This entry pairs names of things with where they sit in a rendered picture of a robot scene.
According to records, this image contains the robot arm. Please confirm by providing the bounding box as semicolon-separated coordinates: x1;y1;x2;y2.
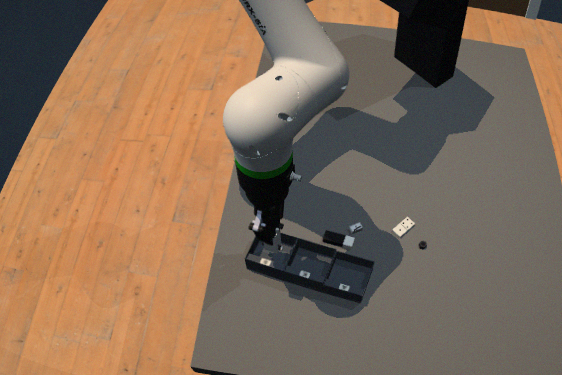
223;0;349;198

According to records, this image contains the dark three-compartment bin rack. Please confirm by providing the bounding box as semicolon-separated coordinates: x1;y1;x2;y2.
245;232;374;303

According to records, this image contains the cream and grey domino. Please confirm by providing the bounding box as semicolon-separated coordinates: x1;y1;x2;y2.
392;217;415;238

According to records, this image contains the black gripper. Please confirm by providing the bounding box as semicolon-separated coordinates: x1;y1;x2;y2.
245;188;289;253

